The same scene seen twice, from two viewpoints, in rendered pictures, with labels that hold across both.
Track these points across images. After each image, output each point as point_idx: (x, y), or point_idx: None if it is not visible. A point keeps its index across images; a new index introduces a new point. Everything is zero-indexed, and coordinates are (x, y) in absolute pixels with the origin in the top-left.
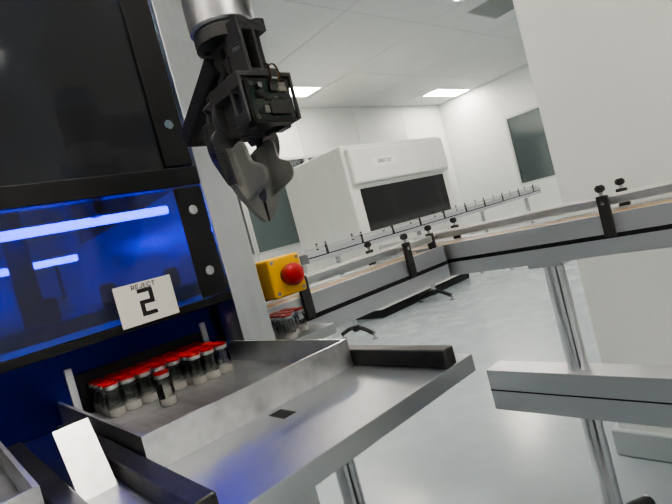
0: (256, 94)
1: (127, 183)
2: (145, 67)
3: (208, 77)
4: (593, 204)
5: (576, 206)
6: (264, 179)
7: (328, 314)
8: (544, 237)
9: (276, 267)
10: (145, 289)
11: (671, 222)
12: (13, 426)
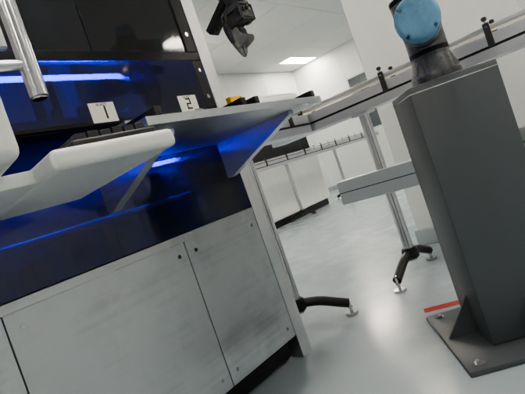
0: (242, 9)
1: (176, 55)
2: (175, 9)
3: (222, 6)
4: (377, 78)
5: (369, 80)
6: (246, 38)
7: None
8: (357, 98)
9: (233, 100)
10: (187, 98)
11: (408, 79)
12: None
